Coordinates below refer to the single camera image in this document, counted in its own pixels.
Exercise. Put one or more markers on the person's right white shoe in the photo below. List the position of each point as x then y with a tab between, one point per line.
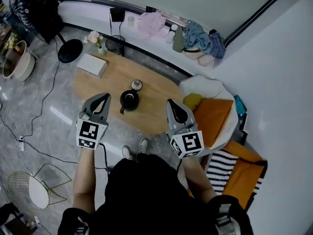
143	146

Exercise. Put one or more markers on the pink flowers in vase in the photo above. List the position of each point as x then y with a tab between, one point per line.
94	39

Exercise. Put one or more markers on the white cup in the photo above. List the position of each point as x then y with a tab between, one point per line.
174	27

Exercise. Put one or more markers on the white power strip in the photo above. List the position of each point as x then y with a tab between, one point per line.
21	144

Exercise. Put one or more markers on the small black speaker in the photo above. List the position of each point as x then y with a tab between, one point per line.
117	15

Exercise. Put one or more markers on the person's left white shoe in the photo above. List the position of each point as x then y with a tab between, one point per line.
127	153

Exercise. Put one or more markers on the black floor cabinet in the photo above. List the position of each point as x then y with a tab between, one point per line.
50	21

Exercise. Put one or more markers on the person's white shoe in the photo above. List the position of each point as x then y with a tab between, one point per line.
143	146
127	153

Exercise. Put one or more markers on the pink cloth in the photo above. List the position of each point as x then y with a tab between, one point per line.
151	24

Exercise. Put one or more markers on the olive green bag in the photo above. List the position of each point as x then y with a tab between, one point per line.
178	40

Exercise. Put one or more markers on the white flat box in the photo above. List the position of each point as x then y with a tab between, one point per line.
91	65

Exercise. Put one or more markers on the yellow cushion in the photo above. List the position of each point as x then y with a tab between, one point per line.
192	100

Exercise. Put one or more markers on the beige bag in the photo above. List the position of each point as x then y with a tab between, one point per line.
200	57

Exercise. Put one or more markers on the orange armchair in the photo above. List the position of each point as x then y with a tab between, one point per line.
244	177

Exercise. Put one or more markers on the oval wooden coffee table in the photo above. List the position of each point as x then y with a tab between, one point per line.
156	101

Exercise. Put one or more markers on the black box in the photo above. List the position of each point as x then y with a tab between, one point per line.
242	131

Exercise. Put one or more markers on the orange cushion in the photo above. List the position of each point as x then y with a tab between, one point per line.
212	121

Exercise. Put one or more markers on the glass jar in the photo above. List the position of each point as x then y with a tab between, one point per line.
131	21

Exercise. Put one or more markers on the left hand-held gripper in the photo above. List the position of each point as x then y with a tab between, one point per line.
89	133

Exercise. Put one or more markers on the white oval planter tub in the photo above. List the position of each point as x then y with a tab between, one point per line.
22	67

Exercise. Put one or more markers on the teal book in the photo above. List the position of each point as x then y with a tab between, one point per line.
240	104

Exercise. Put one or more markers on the dark blue patterned cloth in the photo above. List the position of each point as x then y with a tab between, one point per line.
217	45

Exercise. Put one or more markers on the person's black clothed body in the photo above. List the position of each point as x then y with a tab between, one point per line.
146	199

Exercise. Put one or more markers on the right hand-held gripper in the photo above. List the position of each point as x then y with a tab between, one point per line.
192	143

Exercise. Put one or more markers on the person's right forearm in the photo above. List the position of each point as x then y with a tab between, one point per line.
198	180

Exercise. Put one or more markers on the black floor fan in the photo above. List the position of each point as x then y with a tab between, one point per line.
69	51

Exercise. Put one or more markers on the person's left forearm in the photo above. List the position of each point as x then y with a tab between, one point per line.
85	177

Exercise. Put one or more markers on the black teapot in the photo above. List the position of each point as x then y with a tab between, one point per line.
124	106

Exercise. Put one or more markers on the yellow flowers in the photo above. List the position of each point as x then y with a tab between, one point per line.
11	41

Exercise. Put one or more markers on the round silver teapot lid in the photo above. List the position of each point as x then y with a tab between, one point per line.
137	84

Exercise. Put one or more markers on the light blue cloth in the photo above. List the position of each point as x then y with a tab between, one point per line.
195	37

